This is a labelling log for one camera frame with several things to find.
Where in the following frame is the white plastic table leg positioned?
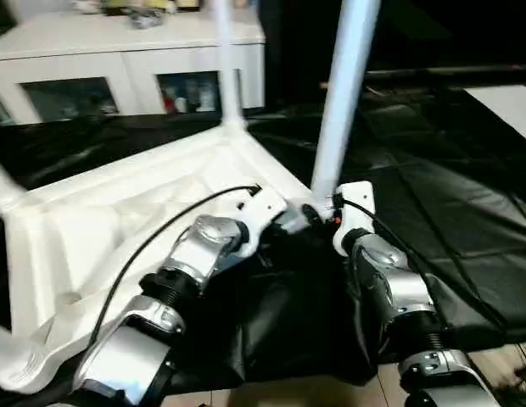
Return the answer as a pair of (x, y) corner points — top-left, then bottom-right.
(308, 0), (383, 222)
(0, 155), (25, 214)
(210, 0), (250, 133)
(0, 321), (48, 383)

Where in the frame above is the white plastic table top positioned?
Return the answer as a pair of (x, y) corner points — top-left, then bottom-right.
(0, 120), (328, 399)

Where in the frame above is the black plastic mat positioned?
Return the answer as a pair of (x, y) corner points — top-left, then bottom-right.
(0, 82), (526, 398)

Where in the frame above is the black tall cabinet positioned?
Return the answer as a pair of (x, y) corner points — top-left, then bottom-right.
(262, 0), (370, 114)

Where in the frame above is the black long bar device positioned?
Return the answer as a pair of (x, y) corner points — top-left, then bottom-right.
(364, 64), (526, 81)

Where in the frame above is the white flat board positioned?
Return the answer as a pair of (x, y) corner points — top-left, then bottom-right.
(463, 83), (526, 146)

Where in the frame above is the white glass-door cabinet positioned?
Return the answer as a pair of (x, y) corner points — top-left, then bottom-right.
(0, 9), (267, 125)

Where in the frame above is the black white crumpled bundle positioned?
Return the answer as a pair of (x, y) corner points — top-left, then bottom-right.
(128, 11), (163, 30)

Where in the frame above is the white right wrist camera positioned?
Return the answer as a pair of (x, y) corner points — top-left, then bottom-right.
(331, 180), (378, 259)

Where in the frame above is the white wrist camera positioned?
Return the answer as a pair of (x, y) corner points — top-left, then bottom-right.
(331, 180), (378, 259)
(234, 185), (289, 259)

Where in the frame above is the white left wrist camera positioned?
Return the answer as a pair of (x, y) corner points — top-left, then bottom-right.
(234, 185), (289, 259)

